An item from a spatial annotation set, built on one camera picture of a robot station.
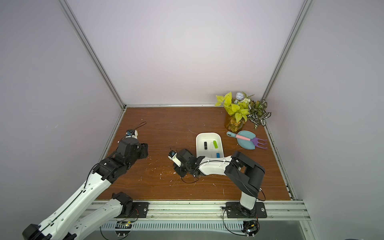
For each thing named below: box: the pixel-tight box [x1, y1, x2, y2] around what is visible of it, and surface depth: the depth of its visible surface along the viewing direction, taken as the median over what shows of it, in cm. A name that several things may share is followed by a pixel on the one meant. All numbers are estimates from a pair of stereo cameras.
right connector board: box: [241, 220, 260, 239], surface depth 71 cm
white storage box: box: [195, 132, 225, 158], surface depth 97 cm
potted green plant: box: [214, 92, 272, 133], surface depth 87 cm
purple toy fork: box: [250, 137, 268, 149], surface depth 100 cm
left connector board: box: [115, 221, 133, 238], surface depth 73 cm
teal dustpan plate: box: [237, 130, 256, 150], surface depth 101 cm
